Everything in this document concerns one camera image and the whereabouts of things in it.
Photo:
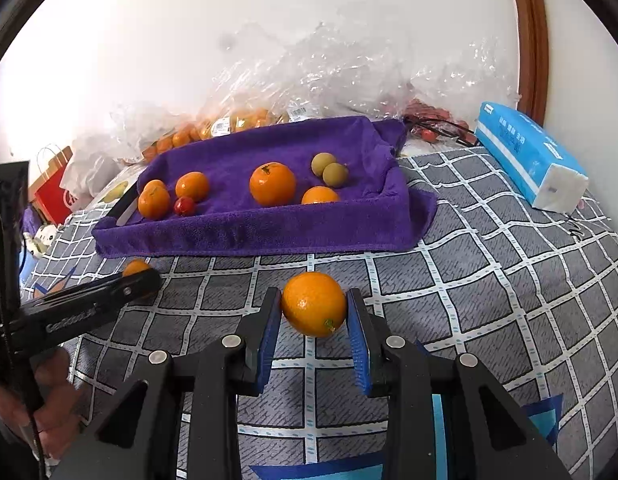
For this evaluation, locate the blue tissue pack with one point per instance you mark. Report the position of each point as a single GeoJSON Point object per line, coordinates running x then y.
{"type": "Point", "coordinates": [519, 150]}

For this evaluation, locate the yellow-green longan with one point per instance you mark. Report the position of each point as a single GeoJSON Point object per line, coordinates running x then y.
{"type": "Point", "coordinates": [336, 175]}
{"type": "Point", "coordinates": [319, 162]}

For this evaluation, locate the small red tomato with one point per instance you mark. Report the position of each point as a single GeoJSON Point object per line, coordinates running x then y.
{"type": "Point", "coordinates": [184, 206]}

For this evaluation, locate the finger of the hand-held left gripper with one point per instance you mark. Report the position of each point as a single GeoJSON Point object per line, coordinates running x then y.
{"type": "Point", "coordinates": [134, 285]}

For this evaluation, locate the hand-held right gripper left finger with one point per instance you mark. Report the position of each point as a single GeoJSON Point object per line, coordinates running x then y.
{"type": "Point", "coordinates": [269, 345]}

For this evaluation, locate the white plastic bag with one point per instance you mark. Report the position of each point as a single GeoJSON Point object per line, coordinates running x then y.
{"type": "Point", "coordinates": [89, 170]}

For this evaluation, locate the black tray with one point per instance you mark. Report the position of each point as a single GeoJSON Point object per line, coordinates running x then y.
{"type": "Point", "coordinates": [125, 202]}

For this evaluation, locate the red paper bag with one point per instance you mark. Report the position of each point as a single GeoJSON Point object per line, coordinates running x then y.
{"type": "Point", "coordinates": [51, 195]}

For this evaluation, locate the brown paper bag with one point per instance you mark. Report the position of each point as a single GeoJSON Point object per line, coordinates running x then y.
{"type": "Point", "coordinates": [63, 157]}

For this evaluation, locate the grey plaid star blanket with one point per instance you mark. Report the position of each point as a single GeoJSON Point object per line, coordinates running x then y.
{"type": "Point", "coordinates": [489, 270]}

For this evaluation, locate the purple towel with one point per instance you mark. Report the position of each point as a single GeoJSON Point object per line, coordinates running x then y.
{"type": "Point", "coordinates": [289, 230]}

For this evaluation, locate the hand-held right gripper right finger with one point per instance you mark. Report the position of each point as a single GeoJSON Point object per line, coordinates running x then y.
{"type": "Point", "coordinates": [359, 345]}

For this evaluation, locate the large orange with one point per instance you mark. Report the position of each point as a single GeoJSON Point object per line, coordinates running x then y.
{"type": "Point", "coordinates": [272, 184]}

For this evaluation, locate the clear bag of tangerines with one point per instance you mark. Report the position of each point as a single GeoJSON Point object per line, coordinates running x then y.
{"type": "Point", "coordinates": [179, 137]}

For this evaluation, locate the crumpled clear plastic wrap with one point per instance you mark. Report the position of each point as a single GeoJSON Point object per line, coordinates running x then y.
{"type": "Point", "coordinates": [329, 75]}

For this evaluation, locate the oval orange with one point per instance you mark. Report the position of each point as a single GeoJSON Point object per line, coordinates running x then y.
{"type": "Point", "coordinates": [314, 310]}

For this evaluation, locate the person's left hand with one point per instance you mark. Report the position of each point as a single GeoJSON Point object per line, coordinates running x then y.
{"type": "Point", "coordinates": [56, 410]}

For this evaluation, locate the brown wooden door frame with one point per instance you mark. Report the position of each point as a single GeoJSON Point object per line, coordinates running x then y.
{"type": "Point", "coordinates": [529, 35]}

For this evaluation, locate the white spotted soft toy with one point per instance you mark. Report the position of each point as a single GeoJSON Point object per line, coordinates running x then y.
{"type": "Point", "coordinates": [41, 237]}

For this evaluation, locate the clear bag of red fruits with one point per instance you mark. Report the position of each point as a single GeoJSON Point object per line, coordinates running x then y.
{"type": "Point", "coordinates": [424, 110]}

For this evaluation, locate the white fruit print mat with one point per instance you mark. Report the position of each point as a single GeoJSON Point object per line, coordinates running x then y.
{"type": "Point", "coordinates": [114, 191]}

